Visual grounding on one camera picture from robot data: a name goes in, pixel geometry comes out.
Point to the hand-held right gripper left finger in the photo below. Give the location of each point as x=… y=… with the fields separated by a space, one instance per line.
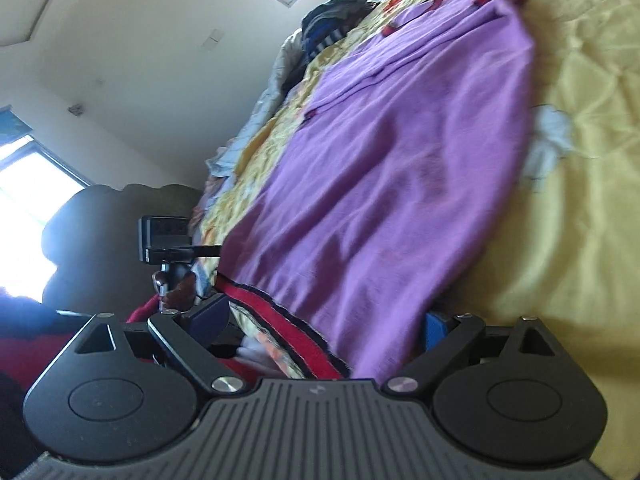
x=210 y=312

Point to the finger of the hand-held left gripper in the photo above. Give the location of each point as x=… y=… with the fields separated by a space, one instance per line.
x=200 y=251

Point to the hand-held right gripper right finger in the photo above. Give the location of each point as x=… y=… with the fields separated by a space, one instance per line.
x=436 y=330

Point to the purple knit sweater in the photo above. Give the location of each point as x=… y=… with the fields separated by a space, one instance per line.
x=380 y=160

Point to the pile of dark striped clothes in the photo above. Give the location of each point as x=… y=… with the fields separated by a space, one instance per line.
x=335 y=20

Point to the dark sofa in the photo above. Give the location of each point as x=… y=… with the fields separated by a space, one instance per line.
x=100 y=240

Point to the large window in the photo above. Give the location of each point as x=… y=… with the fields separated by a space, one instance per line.
x=25 y=210

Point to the white patterned quilt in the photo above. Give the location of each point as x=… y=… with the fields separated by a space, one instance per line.
x=260 y=105

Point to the yellow printed blanket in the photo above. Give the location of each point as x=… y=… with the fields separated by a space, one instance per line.
x=575 y=210

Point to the blue window blind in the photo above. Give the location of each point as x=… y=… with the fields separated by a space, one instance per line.
x=10 y=125

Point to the wall switch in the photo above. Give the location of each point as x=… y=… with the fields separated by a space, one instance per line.
x=214 y=41

